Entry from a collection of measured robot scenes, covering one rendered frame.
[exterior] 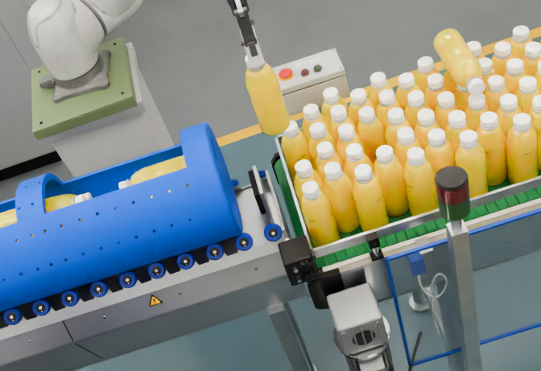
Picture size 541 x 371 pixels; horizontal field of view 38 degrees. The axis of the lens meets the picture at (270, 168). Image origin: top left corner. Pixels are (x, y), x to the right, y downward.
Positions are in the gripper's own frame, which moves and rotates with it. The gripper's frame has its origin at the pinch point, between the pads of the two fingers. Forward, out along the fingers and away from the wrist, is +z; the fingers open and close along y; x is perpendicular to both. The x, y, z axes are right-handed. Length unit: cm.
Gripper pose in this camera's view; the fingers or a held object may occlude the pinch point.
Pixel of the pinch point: (252, 47)
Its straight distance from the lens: 168.7
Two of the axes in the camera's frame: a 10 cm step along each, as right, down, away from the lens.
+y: 1.8, 6.8, -7.1
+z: 2.3, 6.8, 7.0
